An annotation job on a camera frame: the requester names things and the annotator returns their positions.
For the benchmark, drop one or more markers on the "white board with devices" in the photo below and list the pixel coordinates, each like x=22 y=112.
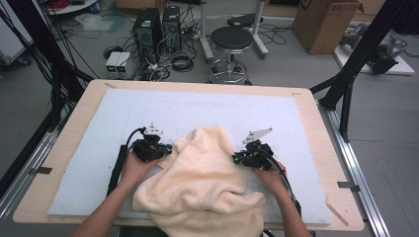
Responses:
x=398 y=67

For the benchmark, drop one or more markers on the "clear plastic bag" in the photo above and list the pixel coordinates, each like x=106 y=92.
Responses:
x=94 y=22

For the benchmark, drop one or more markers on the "thin wooden strip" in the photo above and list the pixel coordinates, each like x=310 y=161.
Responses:
x=336 y=210

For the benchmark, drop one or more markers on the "aluminium rail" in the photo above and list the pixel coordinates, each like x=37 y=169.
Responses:
x=29 y=168
x=352 y=161

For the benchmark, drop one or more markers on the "white foam mat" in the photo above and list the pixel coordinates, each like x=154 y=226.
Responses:
x=214 y=105

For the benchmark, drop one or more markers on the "large black computer tower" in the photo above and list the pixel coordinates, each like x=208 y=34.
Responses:
x=146 y=31

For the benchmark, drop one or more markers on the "person's left hand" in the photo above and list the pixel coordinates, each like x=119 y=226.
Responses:
x=136 y=171

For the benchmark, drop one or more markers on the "cream towel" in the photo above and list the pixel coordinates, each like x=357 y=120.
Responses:
x=197 y=184

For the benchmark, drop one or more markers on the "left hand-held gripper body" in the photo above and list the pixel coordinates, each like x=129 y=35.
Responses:
x=148 y=149

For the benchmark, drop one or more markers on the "cardboard box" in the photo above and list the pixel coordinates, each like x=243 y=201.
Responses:
x=322 y=26

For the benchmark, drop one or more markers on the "black round stool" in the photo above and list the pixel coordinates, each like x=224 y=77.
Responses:
x=231 y=38

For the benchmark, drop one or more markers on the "wooden table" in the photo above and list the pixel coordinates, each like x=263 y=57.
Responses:
x=321 y=138

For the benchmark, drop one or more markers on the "person's dark trousers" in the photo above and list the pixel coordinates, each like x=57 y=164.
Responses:
x=135 y=233

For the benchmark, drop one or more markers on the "white power supply unit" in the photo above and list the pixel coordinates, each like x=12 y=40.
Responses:
x=112 y=62
x=123 y=62

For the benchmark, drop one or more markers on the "black table clip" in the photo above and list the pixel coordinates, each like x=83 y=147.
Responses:
x=347 y=185
x=41 y=170

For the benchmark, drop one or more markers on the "white round table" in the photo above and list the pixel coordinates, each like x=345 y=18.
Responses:
x=77 y=7

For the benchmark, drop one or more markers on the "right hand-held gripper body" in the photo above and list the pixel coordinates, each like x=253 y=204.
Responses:
x=258 y=154

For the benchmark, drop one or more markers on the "white stand leg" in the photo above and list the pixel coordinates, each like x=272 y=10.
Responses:
x=205 y=33
x=258 y=29

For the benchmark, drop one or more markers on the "black flat case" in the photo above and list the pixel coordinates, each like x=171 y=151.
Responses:
x=243 y=20

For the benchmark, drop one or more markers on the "person's right hand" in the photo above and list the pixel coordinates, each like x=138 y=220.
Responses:
x=275 y=179

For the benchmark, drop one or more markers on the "slim black computer tower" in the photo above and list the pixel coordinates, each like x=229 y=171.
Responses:
x=171 y=28

